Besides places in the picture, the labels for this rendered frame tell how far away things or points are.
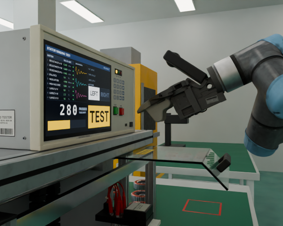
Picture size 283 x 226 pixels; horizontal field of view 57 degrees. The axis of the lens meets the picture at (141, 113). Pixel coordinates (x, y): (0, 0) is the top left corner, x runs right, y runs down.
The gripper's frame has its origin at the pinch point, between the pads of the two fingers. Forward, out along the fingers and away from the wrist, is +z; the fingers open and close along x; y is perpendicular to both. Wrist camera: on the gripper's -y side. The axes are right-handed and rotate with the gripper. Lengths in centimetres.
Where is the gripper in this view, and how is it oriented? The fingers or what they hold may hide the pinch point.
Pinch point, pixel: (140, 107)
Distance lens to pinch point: 66.9
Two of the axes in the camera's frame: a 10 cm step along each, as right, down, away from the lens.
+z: -8.6, 4.2, 3.0
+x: 3.3, 0.0, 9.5
